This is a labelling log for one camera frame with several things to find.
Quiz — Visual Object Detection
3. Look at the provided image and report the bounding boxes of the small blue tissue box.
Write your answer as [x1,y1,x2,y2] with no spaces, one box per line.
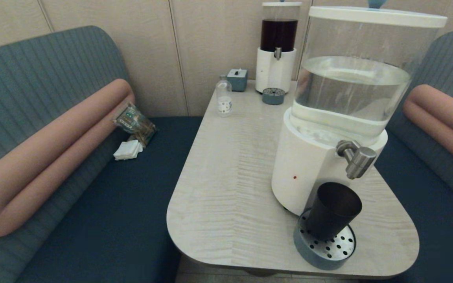
[227,68,248,92]

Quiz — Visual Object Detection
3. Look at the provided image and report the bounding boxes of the pink bolster cushion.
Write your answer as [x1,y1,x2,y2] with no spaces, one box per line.
[0,79,135,238]
[403,84,453,175]

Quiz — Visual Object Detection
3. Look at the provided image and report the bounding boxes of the large blue round drip tray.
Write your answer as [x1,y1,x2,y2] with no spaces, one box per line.
[293,208,356,271]

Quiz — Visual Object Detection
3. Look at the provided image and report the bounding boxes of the teal ribbed sofa bench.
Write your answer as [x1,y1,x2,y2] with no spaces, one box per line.
[0,26,203,283]
[372,31,453,283]

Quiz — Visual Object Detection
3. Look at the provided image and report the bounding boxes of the small blue round drip tray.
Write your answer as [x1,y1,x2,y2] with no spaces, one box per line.
[262,88,285,105]

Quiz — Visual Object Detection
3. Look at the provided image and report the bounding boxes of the large metal dispenser tap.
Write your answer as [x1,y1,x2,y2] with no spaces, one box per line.
[336,140,377,180]

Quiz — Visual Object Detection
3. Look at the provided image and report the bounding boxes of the white folded napkins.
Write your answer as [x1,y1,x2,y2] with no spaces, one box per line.
[113,139,144,161]

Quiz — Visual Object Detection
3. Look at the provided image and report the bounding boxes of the small dark drink dispenser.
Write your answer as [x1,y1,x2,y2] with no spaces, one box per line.
[255,1,302,94]

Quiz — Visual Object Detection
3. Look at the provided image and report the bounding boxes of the black plastic cup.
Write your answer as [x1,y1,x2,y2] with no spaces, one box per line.
[304,182,363,241]

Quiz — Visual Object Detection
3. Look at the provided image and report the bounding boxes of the small clear glass bottle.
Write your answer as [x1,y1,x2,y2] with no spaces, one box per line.
[216,75,233,117]

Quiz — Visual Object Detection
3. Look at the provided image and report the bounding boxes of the large clear water dispenser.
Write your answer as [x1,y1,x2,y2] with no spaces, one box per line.
[271,0,448,217]

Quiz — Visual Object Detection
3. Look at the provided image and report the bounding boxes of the clear plastic snack packet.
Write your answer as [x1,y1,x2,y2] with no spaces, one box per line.
[112,102,157,148]

